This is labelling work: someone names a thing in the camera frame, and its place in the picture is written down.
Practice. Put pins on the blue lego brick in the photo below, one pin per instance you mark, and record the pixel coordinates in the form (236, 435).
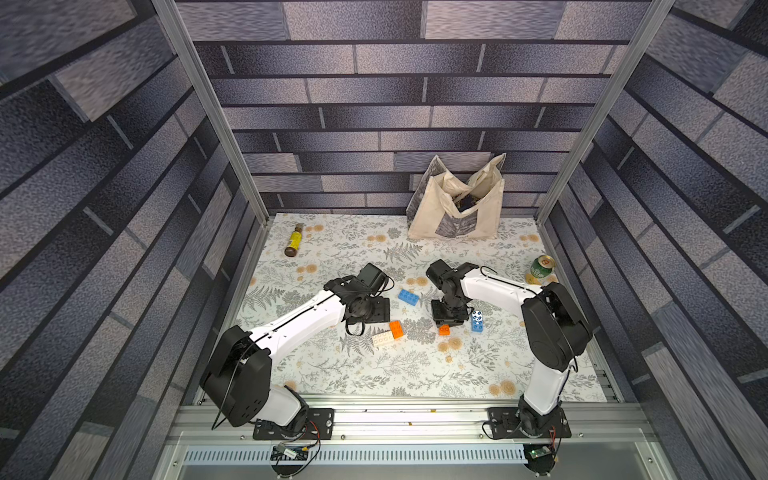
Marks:
(477, 321)
(408, 297)

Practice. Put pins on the blue lego brick left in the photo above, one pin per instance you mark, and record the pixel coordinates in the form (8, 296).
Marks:
(408, 297)

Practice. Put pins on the left circuit board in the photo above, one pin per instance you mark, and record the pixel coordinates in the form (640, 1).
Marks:
(289, 453)

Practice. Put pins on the aluminium frame post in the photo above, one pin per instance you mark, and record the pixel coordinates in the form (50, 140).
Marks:
(180, 39)
(647, 30)

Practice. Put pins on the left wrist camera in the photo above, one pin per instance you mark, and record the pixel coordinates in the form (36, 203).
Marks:
(373, 278)

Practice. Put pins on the left aluminium frame post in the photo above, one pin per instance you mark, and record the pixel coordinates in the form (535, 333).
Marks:
(180, 39)

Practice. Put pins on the beige canvas tote bag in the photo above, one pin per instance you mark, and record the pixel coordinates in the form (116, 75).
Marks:
(445, 207)

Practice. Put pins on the white lego brick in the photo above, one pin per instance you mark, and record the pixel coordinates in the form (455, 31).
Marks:
(382, 339)

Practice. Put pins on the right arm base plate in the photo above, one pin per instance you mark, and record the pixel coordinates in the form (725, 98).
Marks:
(507, 423)

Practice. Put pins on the right circuit board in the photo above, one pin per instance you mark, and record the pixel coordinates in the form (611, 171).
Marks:
(540, 459)

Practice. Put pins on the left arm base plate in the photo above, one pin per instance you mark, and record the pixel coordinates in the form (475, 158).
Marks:
(309, 424)

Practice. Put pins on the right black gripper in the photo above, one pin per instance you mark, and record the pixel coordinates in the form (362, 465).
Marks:
(449, 313)

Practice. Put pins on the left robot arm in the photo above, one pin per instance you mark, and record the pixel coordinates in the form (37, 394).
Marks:
(238, 376)

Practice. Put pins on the circuit board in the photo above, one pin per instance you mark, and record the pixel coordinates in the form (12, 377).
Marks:
(540, 459)
(289, 453)

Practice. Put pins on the aluminium front rail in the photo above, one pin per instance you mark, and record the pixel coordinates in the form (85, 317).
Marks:
(384, 431)

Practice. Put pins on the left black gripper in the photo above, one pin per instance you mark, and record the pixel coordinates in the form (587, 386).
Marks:
(383, 311)

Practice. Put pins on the right aluminium frame post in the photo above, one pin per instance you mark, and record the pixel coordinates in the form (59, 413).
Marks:
(647, 30)

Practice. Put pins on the green beverage can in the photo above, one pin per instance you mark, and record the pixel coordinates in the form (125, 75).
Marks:
(541, 270)

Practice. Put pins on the yellow label brown bottle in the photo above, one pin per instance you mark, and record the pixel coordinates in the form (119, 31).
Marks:
(291, 249)

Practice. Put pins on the blue lego brick right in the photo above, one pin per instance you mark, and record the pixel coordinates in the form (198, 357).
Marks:
(477, 321)

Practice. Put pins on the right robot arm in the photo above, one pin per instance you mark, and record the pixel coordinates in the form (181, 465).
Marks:
(557, 331)

